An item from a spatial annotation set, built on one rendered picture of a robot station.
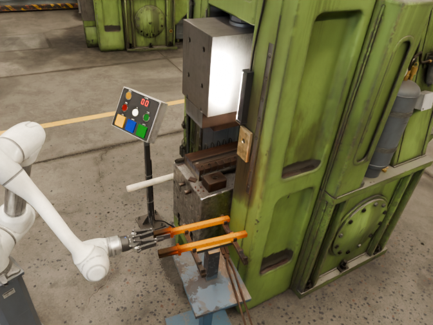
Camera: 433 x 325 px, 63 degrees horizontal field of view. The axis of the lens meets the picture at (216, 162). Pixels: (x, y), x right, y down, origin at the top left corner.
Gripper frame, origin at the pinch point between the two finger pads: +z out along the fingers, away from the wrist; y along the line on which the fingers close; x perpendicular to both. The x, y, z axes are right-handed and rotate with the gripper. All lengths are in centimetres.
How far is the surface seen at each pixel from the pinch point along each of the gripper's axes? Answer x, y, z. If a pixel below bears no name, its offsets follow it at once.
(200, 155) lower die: 8, -49, 36
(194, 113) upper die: 41, -43, 29
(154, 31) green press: -57, -523, 120
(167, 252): 1.7, 12.7, -1.1
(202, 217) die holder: -14.3, -18.5, 28.3
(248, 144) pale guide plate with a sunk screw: 39, -10, 46
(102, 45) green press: -80, -531, 28
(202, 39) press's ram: 82, -38, 30
